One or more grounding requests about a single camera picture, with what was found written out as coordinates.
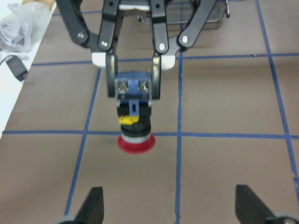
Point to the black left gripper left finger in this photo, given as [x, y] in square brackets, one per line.
[90, 212]

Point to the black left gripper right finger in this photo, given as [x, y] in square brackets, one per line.
[250, 209]

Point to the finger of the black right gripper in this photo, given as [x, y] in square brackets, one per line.
[177, 38]
[102, 45]

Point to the red emergency stop button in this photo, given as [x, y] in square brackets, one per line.
[133, 94]

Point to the clear plastic bag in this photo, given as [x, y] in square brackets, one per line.
[23, 26]

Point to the black power adapter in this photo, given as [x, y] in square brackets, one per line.
[17, 67]

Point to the wire mesh shelf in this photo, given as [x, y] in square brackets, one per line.
[164, 12]

